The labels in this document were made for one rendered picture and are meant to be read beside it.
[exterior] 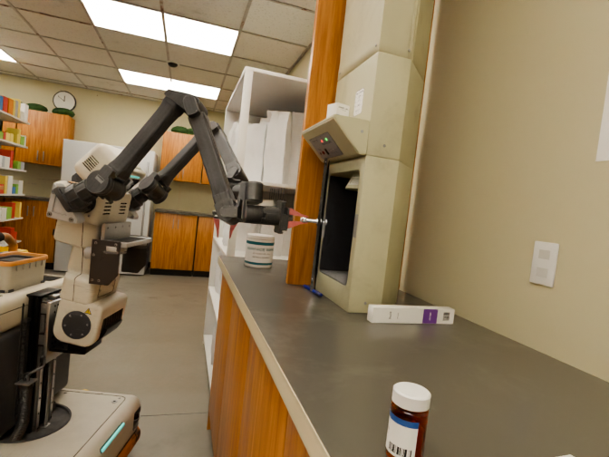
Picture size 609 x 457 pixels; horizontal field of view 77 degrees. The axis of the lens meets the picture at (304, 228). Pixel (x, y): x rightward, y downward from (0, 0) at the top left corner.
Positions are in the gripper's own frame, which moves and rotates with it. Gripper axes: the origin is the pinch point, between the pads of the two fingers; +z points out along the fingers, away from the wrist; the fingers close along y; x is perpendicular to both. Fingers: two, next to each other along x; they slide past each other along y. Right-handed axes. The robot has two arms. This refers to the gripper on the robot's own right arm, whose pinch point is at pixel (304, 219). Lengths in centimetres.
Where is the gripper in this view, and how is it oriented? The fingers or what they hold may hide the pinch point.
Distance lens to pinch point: 123.8
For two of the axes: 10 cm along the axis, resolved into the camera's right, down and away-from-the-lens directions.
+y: 1.1, -9.9, -0.6
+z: 9.4, 0.8, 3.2
